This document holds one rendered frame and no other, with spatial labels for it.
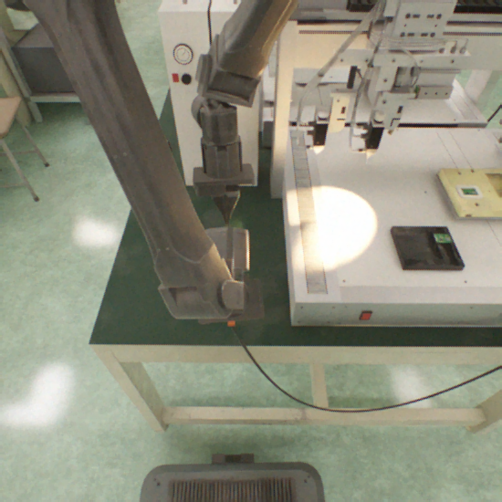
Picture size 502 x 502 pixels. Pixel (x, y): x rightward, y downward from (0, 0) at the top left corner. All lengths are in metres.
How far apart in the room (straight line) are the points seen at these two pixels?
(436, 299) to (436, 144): 0.57
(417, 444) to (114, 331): 1.18
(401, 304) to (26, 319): 1.63
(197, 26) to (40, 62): 2.26
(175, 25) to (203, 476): 1.16
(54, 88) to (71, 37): 2.78
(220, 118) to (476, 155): 0.86
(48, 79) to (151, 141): 2.77
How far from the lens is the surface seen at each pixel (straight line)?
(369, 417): 1.44
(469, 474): 1.69
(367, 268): 0.83
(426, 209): 1.01
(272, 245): 0.97
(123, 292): 0.93
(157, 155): 0.39
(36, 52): 3.08
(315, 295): 0.76
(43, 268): 2.14
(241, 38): 0.52
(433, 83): 0.86
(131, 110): 0.38
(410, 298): 0.81
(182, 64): 0.95
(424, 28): 0.80
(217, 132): 0.59
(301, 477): 1.24
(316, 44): 0.88
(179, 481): 1.25
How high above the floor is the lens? 1.48
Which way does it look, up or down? 50 degrees down
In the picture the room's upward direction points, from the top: straight up
